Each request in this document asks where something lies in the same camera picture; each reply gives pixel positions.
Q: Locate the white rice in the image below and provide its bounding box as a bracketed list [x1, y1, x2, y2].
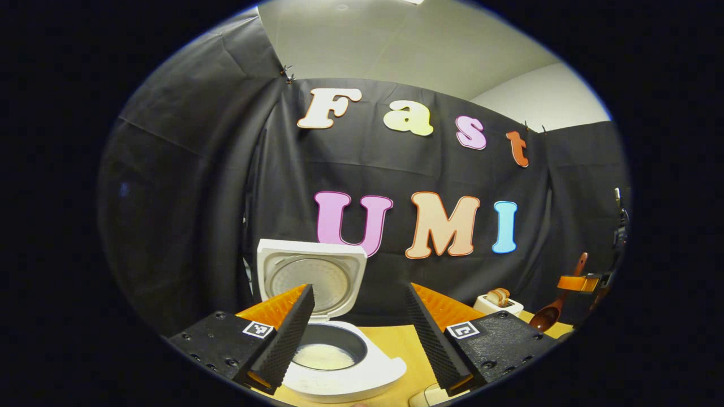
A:
[292, 343, 356, 371]

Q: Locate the brown wooden spoon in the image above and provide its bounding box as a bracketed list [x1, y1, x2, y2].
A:
[529, 252, 589, 332]

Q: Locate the black backdrop cloth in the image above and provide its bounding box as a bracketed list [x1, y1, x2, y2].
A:
[96, 11, 631, 334]

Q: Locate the white toaster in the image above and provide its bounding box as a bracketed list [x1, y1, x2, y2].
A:
[473, 294, 525, 317]

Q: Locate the white rice cooker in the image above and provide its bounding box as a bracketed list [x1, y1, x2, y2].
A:
[256, 239, 408, 404]

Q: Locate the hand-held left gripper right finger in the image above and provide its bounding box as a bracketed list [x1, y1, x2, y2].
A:
[405, 283, 561, 396]

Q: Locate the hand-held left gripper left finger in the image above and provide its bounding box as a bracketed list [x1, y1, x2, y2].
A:
[169, 284, 316, 395]

